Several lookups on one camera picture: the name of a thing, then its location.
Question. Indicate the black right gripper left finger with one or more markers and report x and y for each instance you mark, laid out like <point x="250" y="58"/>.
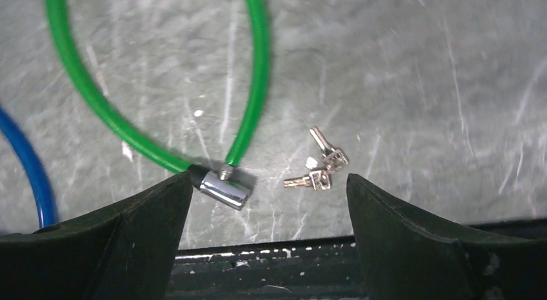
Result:
<point x="125" y="250"/>

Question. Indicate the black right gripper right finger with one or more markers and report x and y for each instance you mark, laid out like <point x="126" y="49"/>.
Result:
<point x="406" y="252"/>

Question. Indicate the green cable lock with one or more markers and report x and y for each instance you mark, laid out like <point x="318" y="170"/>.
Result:
<point x="183" y="83"/>

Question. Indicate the silver key pair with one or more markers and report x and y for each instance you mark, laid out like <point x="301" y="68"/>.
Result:
<point x="333" y="160"/>

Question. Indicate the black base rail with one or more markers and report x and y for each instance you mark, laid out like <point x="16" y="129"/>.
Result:
<point x="319" y="269"/>

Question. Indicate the blue cable lock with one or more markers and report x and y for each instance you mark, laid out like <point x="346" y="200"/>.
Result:
<point x="34" y="169"/>

